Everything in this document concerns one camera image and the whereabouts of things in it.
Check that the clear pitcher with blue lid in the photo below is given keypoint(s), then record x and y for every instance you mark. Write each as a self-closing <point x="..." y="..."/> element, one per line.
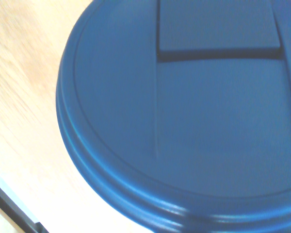
<point x="196" y="109"/>

